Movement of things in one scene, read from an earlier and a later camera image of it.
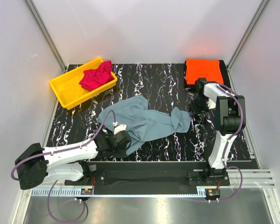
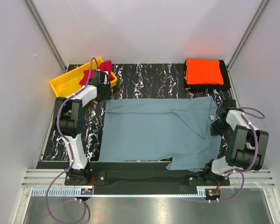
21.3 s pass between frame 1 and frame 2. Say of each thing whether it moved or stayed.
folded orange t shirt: stayed
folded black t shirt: stayed
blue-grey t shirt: moved
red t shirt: stayed
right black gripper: moved
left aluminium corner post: stayed
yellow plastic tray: stayed
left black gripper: moved
